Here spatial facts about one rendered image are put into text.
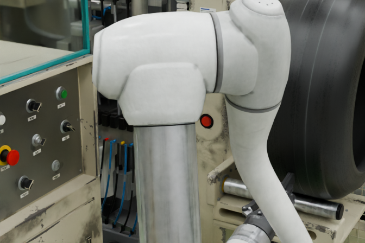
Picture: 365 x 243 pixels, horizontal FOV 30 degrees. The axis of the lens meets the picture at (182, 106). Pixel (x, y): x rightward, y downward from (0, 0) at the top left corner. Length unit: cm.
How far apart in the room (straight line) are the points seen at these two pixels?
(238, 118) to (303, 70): 48
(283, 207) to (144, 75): 41
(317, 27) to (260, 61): 59
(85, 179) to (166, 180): 98
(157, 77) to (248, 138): 24
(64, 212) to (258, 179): 82
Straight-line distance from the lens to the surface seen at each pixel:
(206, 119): 199
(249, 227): 154
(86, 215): 203
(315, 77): 161
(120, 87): 105
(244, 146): 121
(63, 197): 193
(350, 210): 210
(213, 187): 193
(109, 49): 105
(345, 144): 168
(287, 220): 130
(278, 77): 111
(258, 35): 106
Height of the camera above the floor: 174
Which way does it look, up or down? 19 degrees down
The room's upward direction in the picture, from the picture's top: straight up
